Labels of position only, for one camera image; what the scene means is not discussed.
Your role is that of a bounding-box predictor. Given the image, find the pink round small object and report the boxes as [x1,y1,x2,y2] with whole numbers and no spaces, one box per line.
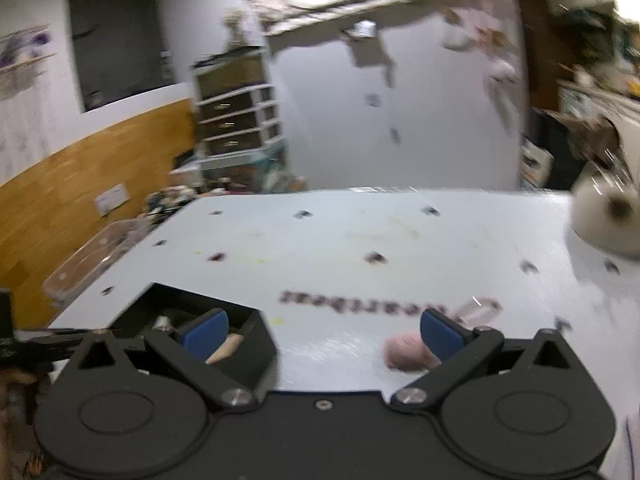
[383,333,440,373]

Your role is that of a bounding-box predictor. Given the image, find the wooden stamp block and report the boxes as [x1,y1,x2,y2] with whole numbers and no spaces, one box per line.
[206,333,244,365]

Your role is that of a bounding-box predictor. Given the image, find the dark chair with clothes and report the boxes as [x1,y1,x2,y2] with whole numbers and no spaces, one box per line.
[527,107,624,191]

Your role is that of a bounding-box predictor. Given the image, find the wall hook rack with decorations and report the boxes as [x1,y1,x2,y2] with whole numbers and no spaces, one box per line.
[1,25,54,101]

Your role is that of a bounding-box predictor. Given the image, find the glass fish tank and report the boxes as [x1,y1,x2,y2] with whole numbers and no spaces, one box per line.
[191,46,269,100]

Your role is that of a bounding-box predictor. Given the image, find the teal patterned storage box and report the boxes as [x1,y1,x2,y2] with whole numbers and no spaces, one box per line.
[168,150,305,194]

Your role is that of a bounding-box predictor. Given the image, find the white plush wall toy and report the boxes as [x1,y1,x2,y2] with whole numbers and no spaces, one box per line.
[487,58,520,88]

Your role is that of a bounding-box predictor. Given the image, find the white three drawer cabinet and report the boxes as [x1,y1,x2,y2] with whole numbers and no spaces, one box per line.
[195,84,283,156]

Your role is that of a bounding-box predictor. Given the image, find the black storage box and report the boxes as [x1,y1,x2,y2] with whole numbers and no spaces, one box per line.
[110,283,278,389]

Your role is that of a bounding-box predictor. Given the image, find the white double wall socket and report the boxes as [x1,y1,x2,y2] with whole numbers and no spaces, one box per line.
[93,183,130,217]

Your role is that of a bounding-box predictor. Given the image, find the clear plastic storage bin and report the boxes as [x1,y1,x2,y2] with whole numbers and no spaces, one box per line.
[42,218,149,310]

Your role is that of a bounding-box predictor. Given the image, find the white cat shaped lamp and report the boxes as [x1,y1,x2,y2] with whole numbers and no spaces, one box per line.
[570,162,640,259]

